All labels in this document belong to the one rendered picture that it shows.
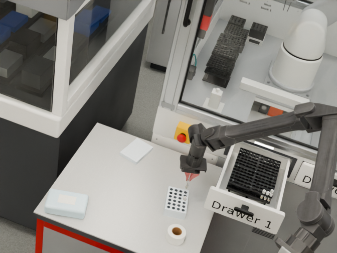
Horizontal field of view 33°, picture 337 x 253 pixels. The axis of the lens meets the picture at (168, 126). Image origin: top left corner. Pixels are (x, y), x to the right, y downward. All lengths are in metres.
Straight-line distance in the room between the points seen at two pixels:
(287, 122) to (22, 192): 1.41
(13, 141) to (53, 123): 0.35
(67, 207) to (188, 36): 0.78
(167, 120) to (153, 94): 1.63
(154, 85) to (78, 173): 1.93
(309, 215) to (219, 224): 1.12
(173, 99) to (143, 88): 1.73
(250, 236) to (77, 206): 0.95
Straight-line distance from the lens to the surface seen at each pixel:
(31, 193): 2.77
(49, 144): 2.50
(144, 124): 3.73
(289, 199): 2.51
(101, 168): 2.31
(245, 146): 2.38
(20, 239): 3.02
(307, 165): 2.35
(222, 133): 2.02
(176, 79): 2.26
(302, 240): 1.63
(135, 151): 2.38
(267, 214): 2.12
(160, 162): 2.38
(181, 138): 2.33
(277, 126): 1.93
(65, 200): 2.12
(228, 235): 2.75
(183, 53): 2.19
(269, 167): 2.31
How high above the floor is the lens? 2.39
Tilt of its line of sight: 39 degrees down
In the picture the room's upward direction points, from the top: 14 degrees clockwise
